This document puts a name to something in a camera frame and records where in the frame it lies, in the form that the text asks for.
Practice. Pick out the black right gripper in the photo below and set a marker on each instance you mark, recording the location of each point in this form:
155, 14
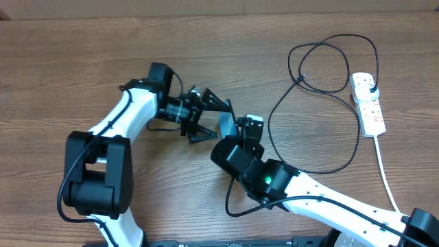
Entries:
260, 152

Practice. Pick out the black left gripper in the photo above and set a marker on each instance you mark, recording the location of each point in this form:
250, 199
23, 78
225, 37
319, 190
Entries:
191, 127

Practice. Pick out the blue Galaxy smartphone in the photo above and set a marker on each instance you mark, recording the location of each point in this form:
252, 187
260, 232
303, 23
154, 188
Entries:
227, 122

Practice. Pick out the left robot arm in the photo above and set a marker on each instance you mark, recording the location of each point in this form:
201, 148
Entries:
98, 178

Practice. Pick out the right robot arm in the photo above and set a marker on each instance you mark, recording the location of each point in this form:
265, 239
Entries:
273, 183

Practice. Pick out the white charger plug adapter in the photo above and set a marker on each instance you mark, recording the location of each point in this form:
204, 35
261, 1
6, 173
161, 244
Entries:
364, 93

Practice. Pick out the white power strip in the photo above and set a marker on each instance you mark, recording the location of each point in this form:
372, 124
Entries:
370, 114

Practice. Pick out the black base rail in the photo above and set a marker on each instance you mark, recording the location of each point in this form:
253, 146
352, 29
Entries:
294, 242

